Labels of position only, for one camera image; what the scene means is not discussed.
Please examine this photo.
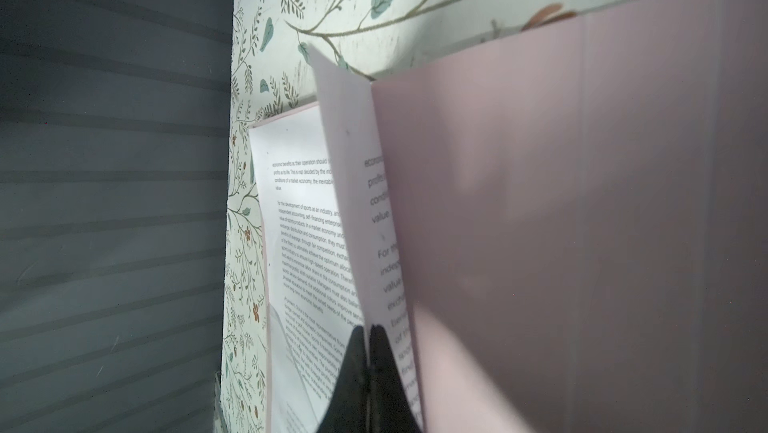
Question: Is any floral patterned table mat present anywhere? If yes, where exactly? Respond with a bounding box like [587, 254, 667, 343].
[215, 0, 622, 432]

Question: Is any white printed paper sheet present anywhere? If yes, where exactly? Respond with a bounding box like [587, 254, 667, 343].
[249, 105, 363, 432]

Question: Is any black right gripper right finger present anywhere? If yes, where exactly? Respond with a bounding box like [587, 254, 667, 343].
[369, 325, 421, 433]

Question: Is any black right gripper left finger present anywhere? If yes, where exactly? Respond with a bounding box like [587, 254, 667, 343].
[317, 326, 369, 433]

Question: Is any pink file folder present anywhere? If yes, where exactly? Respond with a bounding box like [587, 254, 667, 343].
[369, 0, 767, 432]

